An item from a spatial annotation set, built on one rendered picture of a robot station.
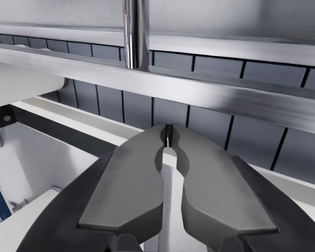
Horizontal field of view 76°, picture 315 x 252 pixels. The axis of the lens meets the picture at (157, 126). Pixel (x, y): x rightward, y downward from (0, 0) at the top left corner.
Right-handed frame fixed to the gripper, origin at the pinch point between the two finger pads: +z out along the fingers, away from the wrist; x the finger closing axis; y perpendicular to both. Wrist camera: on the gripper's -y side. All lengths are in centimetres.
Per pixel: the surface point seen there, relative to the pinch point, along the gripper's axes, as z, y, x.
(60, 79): 12.2, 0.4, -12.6
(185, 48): 5.8, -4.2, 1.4
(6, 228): 9.1, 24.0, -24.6
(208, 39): 4.8, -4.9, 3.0
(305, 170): 0.3, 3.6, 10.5
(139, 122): 7.9, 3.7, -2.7
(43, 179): 20.6, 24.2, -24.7
